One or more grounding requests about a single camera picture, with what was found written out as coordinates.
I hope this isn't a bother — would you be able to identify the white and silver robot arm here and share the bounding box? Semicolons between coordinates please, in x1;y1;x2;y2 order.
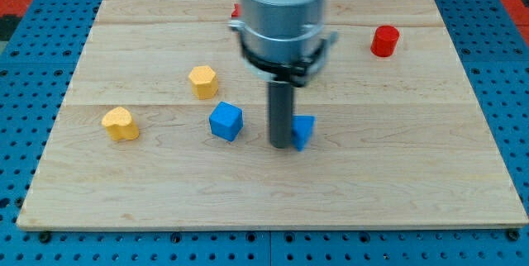
230;0;337;88

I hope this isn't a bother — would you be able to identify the red block behind arm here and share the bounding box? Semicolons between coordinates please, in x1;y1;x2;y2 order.
231;3;241;19

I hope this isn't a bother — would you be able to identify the blue cube block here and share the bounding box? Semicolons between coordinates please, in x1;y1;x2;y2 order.
209;102;244;142

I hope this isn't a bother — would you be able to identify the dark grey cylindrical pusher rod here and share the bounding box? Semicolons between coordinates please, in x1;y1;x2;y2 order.
268;82;294;149

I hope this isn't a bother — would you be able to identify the blue triangular prism block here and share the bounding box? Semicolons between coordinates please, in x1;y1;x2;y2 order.
292;115;316;151

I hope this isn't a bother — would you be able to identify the yellow hexagonal prism block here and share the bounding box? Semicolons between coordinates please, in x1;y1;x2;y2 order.
188;65;218;100

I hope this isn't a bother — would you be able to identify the light wooden board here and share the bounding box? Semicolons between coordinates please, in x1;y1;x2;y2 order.
17;0;528;232

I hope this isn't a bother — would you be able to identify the yellow heart-shaped block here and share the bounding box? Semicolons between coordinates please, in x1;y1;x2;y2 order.
101;107;140;141

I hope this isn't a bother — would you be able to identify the red cylinder block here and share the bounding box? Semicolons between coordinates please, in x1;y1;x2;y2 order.
370;25;400;57

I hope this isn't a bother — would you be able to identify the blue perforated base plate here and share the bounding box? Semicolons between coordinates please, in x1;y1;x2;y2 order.
1;0;528;265

